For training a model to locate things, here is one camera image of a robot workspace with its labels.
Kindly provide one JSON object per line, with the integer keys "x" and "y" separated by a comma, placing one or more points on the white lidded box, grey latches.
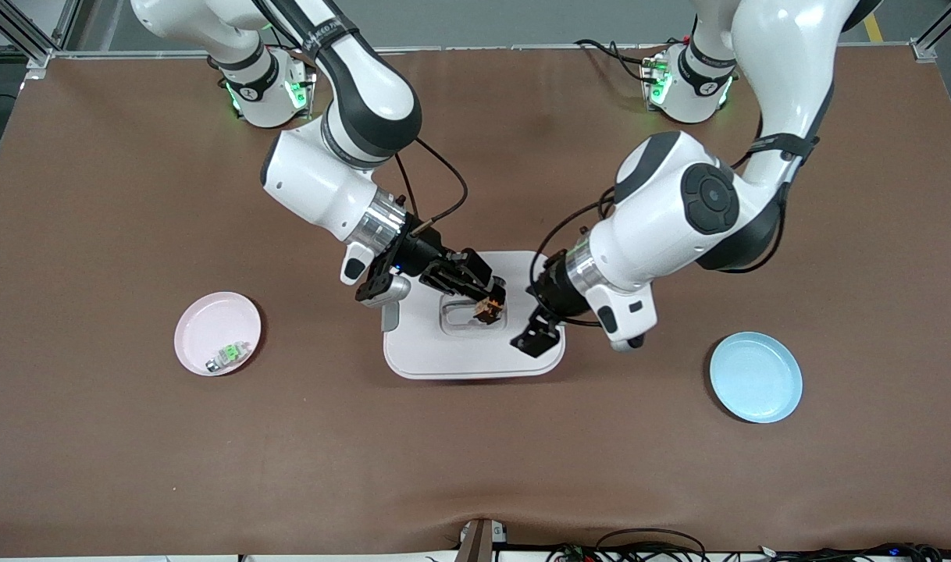
{"x": 444, "y": 355}

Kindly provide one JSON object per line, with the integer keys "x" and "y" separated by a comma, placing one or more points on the metal table edge rail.
{"x": 483, "y": 49}

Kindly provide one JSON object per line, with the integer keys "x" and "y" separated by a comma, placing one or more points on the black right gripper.
{"x": 423, "y": 254}

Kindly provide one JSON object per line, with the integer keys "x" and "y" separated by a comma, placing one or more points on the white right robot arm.
{"x": 327, "y": 179}

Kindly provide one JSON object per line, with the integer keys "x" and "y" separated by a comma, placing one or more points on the green switch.
{"x": 227, "y": 356}

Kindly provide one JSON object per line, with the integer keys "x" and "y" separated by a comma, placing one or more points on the light blue round plate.
{"x": 756, "y": 378}

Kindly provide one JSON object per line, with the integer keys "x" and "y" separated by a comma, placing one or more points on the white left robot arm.
{"x": 678, "y": 211}

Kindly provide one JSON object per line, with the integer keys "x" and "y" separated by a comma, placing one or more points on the brown table mat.
{"x": 475, "y": 453}

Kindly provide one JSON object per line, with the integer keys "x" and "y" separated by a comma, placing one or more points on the aluminium frame post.
{"x": 940, "y": 31}
{"x": 30, "y": 35}

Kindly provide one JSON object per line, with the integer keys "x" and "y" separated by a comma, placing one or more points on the pink round plate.
{"x": 214, "y": 328}

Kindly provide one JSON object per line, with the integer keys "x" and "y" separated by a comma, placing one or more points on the orange switch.
{"x": 489, "y": 308}

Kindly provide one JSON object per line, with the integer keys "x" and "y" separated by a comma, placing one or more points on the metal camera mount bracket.
{"x": 479, "y": 540}

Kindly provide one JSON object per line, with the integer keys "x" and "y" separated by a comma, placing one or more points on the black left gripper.
{"x": 552, "y": 297}

